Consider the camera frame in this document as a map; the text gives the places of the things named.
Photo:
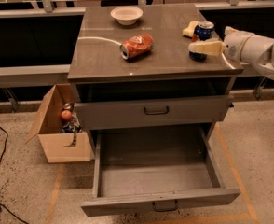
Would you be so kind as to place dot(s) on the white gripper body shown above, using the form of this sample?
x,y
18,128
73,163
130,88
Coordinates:
x,y
233,47

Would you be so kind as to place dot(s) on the blue pepsi can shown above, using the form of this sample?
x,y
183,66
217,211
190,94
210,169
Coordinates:
x,y
204,30

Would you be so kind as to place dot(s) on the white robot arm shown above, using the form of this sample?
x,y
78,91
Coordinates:
x,y
262,49

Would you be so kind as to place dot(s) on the crushed orange soda can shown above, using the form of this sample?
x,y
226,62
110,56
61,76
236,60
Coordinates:
x,y
136,46

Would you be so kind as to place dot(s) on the closed top drawer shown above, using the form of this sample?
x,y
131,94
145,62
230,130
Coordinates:
x,y
158,112

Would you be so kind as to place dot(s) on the grey drawer cabinet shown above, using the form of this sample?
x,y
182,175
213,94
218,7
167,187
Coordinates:
x,y
98,72

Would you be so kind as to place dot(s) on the open middle drawer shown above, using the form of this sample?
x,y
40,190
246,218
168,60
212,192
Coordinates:
x,y
158,169

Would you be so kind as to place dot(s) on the yellow sponge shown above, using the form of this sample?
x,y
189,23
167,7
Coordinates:
x,y
189,30

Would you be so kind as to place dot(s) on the white bowl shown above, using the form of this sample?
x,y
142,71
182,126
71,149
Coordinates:
x,y
126,15

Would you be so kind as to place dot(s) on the red apple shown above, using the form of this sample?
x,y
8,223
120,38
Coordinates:
x,y
66,115

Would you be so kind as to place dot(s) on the cardboard box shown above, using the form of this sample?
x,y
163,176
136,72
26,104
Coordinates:
x,y
47,127

